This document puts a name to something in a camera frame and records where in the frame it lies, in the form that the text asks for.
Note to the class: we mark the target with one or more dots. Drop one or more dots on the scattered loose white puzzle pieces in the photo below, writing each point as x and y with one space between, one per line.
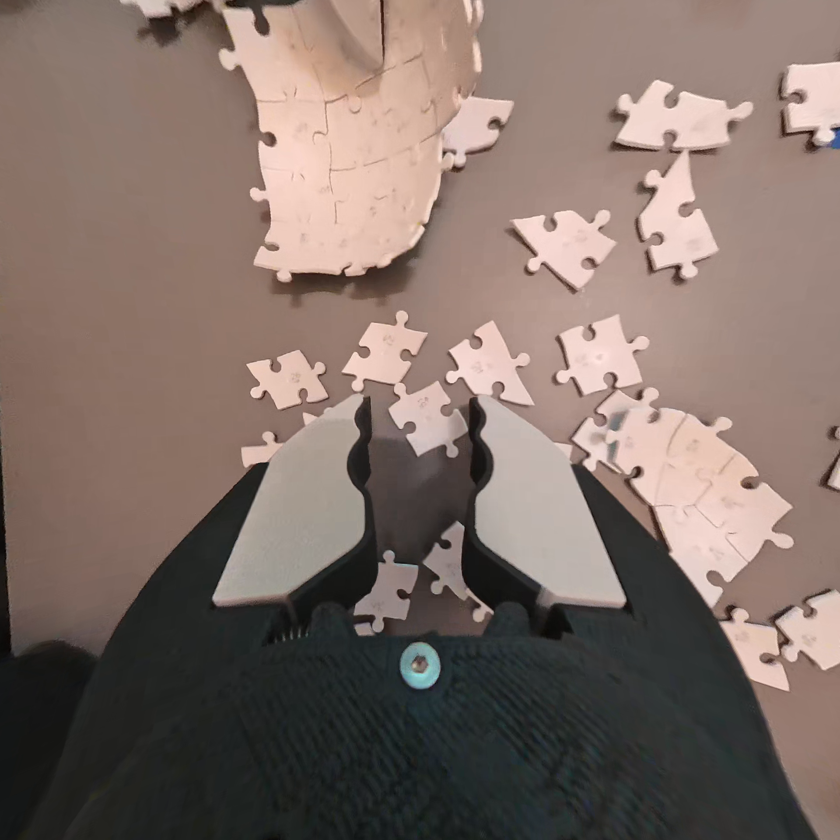
577 241

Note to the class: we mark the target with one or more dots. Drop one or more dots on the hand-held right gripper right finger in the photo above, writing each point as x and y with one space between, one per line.
544 512

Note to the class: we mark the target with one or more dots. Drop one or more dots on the flat joined puzzle pieces cluster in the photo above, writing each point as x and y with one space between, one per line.
695 485

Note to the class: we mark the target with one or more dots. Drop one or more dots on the curved joined puzzle ball section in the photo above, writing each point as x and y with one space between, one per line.
354 164

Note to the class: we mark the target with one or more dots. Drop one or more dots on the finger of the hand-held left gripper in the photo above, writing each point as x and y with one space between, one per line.
362 29

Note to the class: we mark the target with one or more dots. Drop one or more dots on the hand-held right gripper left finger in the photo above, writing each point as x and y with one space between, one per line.
295 512

